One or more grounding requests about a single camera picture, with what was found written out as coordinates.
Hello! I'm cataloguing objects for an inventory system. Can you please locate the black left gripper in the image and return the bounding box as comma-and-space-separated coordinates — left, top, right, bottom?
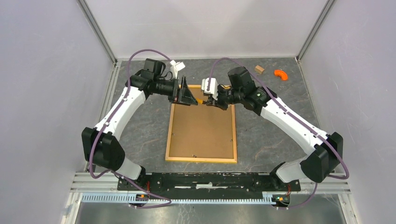
154, 76, 198, 106

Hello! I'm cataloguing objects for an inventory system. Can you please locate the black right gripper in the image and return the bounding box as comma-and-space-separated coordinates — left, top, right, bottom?
206, 85, 244, 111

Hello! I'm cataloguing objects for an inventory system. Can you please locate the yellow handled screwdriver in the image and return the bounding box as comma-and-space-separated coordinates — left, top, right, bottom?
196, 98, 207, 105

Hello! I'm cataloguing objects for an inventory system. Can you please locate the yellow picture frame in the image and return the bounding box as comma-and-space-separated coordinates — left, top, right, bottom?
165, 104, 238, 164

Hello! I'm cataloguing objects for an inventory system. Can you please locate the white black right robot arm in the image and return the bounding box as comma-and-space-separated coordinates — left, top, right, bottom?
201, 66, 343, 190

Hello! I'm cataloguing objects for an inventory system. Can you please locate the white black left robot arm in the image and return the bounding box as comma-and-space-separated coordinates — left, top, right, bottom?
82, 58, 198, 190

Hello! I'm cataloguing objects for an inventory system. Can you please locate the small wooden block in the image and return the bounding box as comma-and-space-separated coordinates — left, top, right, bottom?
255, 65, 265, 74

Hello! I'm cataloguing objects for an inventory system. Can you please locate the orange curved plastic piece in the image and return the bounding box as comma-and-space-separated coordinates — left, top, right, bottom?
274, 70, 289, 81

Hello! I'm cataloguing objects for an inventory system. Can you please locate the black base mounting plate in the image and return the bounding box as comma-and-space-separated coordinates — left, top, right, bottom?
137, 172, 301, 200

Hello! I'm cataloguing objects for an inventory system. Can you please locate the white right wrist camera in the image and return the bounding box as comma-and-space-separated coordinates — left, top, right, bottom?
201, 78, 218, 95

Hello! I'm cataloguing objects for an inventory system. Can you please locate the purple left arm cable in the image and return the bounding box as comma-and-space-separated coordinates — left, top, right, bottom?
89, 49, 173, 210

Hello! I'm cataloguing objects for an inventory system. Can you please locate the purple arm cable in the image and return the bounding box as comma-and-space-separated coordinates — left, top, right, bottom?
89, 49, 173, 210
209, 57, 350, 211

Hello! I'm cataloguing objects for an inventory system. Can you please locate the aluminium rail frame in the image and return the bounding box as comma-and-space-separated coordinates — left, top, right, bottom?
62, 0, 356, 224

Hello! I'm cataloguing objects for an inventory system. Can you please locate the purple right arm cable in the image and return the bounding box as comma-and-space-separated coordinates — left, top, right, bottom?
209, 57, 350, 211

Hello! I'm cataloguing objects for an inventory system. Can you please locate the blue slotted cable duct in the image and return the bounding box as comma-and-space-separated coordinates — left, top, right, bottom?
81, 193, 276, 205

